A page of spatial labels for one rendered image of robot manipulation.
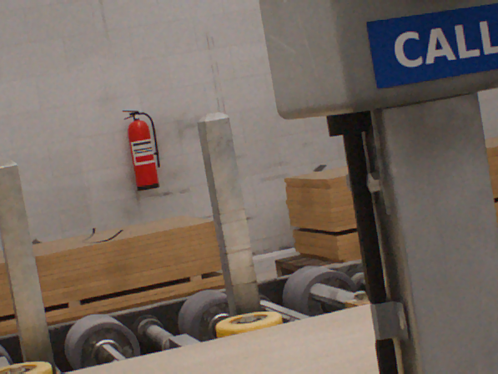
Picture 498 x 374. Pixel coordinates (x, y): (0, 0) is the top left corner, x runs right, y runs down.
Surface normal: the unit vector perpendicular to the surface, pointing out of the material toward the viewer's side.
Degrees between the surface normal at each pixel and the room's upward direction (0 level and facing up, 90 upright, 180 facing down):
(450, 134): 90
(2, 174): 90
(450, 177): 90
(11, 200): 90
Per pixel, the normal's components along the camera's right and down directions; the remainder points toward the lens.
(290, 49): -0.94, 0.18
